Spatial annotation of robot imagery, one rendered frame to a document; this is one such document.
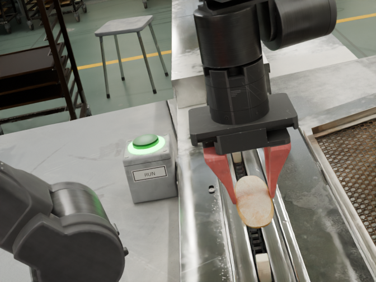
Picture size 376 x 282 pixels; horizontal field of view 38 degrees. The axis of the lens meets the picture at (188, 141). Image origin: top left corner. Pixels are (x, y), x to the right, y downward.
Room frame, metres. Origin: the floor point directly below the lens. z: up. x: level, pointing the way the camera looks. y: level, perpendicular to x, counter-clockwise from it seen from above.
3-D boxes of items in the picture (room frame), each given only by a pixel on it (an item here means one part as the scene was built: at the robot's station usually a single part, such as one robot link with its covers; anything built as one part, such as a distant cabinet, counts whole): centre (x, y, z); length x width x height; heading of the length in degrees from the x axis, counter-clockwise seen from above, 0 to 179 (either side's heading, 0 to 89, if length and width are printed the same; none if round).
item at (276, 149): (0.49, -0.06, 0.97); 0.07 x 0.07 x 0.09; 86
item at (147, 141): (0.74, 0.06, 0.90); 0.04 x 0.04 x 0.02
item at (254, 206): (0.49, -0.06, 0.93); 0.10 x 0.04 x 0.01; 177
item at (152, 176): (0.74, 0.06, 0.84); 0.08 x 0.08 x 0.11; 87
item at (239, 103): (0.49, -0.06, 1.04); 0.10 x 0.07 x 0.07; 86
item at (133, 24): (3.71, 0.27, 0.23); 0.36 x 0.36 x 0.46; 73
